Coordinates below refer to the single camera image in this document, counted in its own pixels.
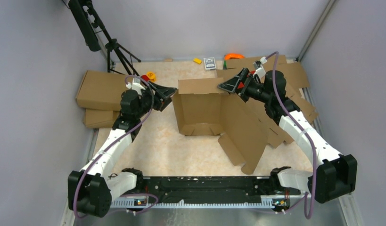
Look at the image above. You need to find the red yellow toy spool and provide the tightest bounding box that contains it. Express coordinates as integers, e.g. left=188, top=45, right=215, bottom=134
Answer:
left=141, top=71, right=157, bottom=82

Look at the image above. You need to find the small yellow block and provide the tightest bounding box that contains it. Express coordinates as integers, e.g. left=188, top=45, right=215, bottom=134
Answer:
left=193, top=58, right=202, bottom=65

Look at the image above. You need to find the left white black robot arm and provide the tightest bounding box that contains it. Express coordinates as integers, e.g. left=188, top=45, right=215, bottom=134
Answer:
left=67, top=75, right=177, bottom=219

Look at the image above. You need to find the folded brown cardboard box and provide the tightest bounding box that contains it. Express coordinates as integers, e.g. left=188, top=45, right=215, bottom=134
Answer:
left=76, top=70, right=133, bottom=111

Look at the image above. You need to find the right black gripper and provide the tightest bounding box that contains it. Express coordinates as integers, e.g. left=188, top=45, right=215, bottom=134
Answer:
left=217, top=68, right=271, bottom=104

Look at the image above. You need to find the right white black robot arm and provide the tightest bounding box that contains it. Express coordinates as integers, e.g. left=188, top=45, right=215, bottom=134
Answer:
left=218, top=61, right=358, bottom=203

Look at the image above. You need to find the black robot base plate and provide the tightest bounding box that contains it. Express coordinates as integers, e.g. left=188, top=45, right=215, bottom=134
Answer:
left=126, top=176, right=301, bottom=204

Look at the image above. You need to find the orange plastic ring toy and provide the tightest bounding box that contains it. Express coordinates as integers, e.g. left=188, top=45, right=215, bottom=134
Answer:
left=224, top=53, right=245, bottom=61

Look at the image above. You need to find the stack of flat cardboard sheets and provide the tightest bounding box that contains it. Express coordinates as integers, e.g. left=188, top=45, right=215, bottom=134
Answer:
left=217, top=56, right=319, bottom=147

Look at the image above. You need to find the brown cardboard box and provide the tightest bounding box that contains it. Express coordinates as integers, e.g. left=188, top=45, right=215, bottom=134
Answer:
left=76, top=70, right=133, bottom=111
left=172, top=78, right=268, bottom=175

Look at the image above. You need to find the lower folded cardboard box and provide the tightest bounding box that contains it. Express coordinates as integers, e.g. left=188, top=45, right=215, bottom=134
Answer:
left=83, top=109, right=119, bottom=129

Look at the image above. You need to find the black camera tripod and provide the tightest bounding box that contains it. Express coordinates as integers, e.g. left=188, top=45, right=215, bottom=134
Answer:
left=63, top=0, right=153, bottom=91

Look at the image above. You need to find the blue playing card deck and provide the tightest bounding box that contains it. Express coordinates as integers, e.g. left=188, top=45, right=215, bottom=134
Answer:
left=203, top=57, right=216, bottom=71

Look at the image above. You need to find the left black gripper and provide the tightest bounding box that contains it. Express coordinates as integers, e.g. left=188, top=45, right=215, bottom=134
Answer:
left=135, top=80, right=178, bottom=119

